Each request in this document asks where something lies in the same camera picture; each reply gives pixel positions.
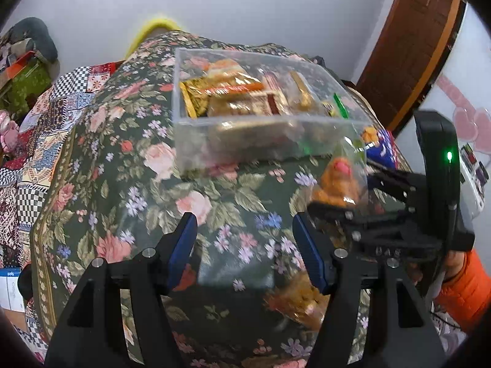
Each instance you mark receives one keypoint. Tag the dark backpack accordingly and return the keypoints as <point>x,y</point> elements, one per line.
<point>316,60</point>

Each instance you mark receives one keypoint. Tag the blue snack packet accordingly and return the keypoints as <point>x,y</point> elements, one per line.
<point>383,147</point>

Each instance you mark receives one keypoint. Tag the white cardboard box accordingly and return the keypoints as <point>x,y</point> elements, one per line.
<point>11,289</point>

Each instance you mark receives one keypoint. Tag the orange box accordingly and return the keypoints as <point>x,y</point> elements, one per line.
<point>17,67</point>

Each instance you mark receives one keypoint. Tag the floral blanket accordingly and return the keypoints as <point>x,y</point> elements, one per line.
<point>126,184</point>

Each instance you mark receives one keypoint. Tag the yellow cracker packet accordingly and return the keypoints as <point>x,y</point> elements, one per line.
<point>299,303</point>

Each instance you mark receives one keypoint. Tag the tan bread packet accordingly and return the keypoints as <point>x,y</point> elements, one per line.
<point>238,105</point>

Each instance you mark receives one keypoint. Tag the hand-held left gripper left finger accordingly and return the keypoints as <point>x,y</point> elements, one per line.
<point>182,253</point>

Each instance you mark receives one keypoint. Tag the pink plush rabbit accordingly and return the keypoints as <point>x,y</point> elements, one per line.
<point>8,130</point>

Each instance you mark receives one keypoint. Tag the white sliding door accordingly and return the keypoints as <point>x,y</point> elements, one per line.
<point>475,65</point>

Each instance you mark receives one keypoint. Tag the orange bun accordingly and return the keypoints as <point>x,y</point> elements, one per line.
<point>339,180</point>

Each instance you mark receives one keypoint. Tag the yellow foam tube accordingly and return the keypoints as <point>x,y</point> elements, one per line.
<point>153,25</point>

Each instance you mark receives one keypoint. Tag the orange striped snack packet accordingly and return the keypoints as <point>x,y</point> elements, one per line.
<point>234,76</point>

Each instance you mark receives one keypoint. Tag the clear plastic storage box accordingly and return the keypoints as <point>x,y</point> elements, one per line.
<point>245,138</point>

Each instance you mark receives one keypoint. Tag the golden foil snack packet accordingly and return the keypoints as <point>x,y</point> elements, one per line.
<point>196,97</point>

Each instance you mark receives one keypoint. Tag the patchwork quilt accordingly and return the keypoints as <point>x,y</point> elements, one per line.
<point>42,134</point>

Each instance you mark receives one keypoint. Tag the pink heart decal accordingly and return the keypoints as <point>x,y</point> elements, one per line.
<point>466,120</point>

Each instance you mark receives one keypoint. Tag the person's right hand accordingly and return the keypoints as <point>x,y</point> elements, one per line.
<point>454,266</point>

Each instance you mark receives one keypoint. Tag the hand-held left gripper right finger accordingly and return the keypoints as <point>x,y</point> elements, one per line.
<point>310,253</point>

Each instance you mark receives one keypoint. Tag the green printed cloth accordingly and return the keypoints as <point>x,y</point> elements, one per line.
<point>23,88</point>

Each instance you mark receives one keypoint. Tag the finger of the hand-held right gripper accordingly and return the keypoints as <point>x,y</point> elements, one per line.
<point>399,186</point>
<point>345,218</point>

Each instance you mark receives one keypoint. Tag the cluster of small bottles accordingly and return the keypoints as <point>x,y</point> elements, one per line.
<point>473,165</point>

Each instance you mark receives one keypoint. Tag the green-edged snack packet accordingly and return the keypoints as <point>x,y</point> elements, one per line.
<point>340,105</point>

